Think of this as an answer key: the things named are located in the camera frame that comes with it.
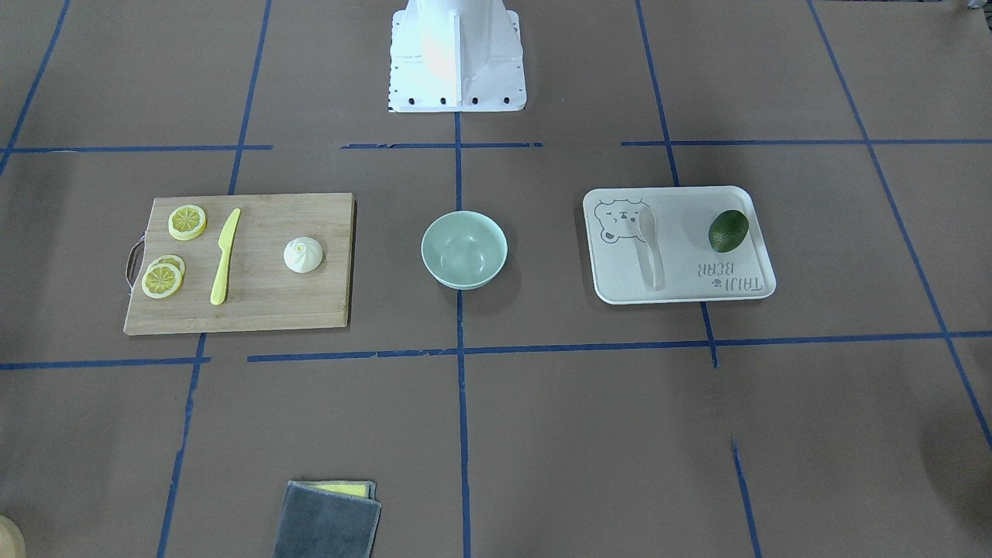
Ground light green bowl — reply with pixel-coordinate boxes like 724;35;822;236
419;211;509;291

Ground white ceramic spoon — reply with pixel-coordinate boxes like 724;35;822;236
637;204;666;291

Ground grey folded cloth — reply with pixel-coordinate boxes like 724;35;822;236
273;480;381;557

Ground yellow cloth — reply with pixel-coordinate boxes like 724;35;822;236
310;480;376;499

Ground lemon slice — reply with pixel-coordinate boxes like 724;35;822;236
139;263;184;299
167;204;208;241

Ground lemon slice underneath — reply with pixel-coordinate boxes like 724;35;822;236
153;254;187;275

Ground lemon slice top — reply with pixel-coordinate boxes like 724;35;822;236
167;204;208;241

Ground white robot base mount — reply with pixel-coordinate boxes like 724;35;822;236
387;1;528;113

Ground white bear tray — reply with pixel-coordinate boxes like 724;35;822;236
582;186;778;306

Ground lemon slice upper front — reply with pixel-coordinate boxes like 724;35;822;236
139;263;184;299

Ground bamboo cutting board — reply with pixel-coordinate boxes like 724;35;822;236
123;193;357;336

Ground green avocado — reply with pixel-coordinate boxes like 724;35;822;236
708;209;749;253

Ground yellow plastic knife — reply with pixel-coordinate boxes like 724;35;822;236
209;208;241;306

